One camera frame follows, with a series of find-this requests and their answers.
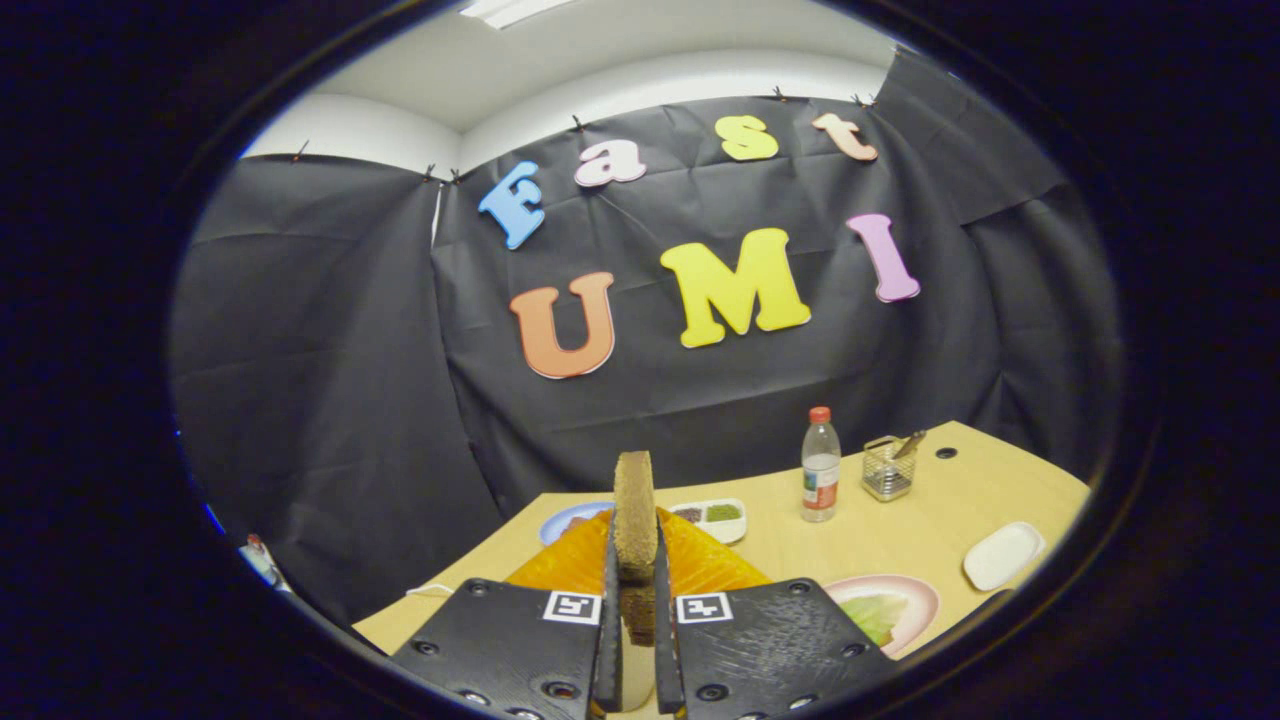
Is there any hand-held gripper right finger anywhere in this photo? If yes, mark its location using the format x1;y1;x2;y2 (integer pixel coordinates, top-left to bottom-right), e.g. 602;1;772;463
652;508;901;720

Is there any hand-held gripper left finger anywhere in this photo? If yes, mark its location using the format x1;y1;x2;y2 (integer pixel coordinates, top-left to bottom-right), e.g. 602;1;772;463
390;508;626;720

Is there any green lettuce leaf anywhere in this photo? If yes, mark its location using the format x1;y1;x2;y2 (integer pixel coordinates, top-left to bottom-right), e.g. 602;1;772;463
838;594;909;646

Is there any brown bread slice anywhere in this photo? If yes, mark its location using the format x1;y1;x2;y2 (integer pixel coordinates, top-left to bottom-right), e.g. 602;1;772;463
613;450;659;646

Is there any blue round plate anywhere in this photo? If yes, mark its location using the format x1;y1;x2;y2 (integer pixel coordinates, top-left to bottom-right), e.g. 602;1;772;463
539;501;616;546

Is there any white divided sauce dish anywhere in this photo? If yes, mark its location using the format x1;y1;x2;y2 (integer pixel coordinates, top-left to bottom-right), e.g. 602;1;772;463
668;498;748;545

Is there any pink round plate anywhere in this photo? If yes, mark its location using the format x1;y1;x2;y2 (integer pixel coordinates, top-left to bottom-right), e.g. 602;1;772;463
825;574;941;659

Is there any clear water bottle red cap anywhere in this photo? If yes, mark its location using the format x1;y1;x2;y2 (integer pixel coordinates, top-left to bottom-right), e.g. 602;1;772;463
801;406;842;523

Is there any white rectangular plate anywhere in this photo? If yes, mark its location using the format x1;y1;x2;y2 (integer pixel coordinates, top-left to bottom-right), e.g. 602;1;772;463
963;521;1046;592

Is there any black backdrop cloth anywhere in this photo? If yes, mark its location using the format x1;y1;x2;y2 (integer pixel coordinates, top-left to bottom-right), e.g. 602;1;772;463
168;45;1121;626

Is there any ceiling light panel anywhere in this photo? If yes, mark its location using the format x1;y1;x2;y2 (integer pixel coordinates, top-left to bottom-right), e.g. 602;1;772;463
458;0;581;29

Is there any wire mesh utensil holder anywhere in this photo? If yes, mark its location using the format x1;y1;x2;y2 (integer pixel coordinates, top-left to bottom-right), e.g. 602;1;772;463
862;430;927;502

